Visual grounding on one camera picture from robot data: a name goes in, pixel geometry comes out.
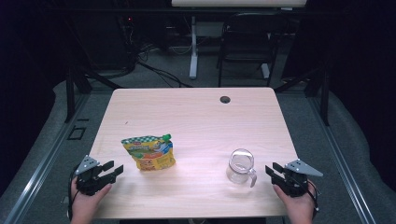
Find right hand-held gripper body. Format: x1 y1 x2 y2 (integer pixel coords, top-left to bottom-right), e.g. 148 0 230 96
279 159 324 198

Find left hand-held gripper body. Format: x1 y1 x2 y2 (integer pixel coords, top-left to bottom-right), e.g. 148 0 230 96
74 154 108 197

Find clear glass jar with lid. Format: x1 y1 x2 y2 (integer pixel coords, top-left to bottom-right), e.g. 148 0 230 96
226 147 259 189

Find yellow spouted pouch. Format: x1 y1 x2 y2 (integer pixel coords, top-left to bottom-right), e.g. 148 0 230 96
120 133 177 172

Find person's right hand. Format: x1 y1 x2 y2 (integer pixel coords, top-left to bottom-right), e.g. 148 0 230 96
273 181 317 220

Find person's left hand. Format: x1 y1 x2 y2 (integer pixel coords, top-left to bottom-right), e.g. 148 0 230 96
69 176 113 218

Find black metal stand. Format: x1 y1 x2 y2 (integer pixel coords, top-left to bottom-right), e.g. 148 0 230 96
274 66 332 127
64 66 123 123

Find dark equipment with red light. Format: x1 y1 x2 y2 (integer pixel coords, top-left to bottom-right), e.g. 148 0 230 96
117 12 139 64

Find black chair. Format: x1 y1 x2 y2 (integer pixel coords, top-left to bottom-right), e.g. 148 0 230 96
217 12 289 88

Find white desk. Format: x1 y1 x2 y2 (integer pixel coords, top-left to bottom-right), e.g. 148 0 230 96
171 0 307 80

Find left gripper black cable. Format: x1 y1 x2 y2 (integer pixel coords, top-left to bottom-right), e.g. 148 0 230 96
67 167 79 219

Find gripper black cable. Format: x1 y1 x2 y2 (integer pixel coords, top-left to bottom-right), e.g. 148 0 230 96
67 167 79 219
306 179 320 217

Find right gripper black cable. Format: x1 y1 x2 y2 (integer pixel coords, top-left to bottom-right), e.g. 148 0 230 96
306 179 320 217

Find metal floor rail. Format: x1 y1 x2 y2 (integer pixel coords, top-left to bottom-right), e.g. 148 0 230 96
307 95 378 224
3 92 92 224

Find black floor cables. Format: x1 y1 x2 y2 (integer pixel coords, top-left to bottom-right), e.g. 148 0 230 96
136 60 192 89

